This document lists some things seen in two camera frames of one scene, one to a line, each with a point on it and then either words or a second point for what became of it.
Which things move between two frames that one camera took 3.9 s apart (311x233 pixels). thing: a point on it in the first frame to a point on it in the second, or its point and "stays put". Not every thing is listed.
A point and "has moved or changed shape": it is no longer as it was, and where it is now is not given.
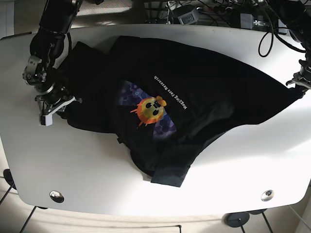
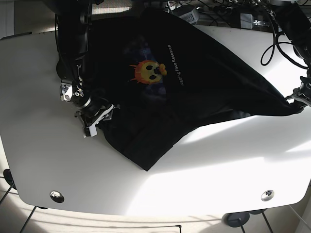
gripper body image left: x=52 y=105 to x=90 y=118
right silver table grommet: x=267 y=195 stays put
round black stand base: x=235 y=220 stays put
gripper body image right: x=298 y=79 to x=299 y=98
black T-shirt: x=167 y=98 has moved or changed shape
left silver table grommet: x=57 y=196 stays put
